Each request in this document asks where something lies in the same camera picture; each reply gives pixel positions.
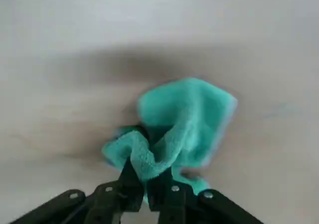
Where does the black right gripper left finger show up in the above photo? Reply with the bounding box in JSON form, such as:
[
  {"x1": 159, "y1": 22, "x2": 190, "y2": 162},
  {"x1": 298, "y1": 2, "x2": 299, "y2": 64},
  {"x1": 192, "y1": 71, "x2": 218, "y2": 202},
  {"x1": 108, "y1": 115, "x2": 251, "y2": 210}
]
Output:
[{"x1": 11, "y1": 159, "x2": 145, "y2": 224}]

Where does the green cloth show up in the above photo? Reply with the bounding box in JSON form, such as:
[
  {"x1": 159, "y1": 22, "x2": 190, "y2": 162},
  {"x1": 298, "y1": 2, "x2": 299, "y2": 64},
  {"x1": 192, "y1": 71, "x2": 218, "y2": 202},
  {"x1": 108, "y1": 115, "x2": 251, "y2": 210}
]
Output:
[{"x1": 101, "y1": 77, "x2": 239, "y2": 202}]

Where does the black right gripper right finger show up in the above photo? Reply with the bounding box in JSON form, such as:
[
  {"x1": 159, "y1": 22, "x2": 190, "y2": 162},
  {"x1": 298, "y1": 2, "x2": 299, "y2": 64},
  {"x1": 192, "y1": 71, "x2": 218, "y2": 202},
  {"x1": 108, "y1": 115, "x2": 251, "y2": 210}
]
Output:
[{"x1": 146, "y1": 168, "x2": 265, "y2": 224}]

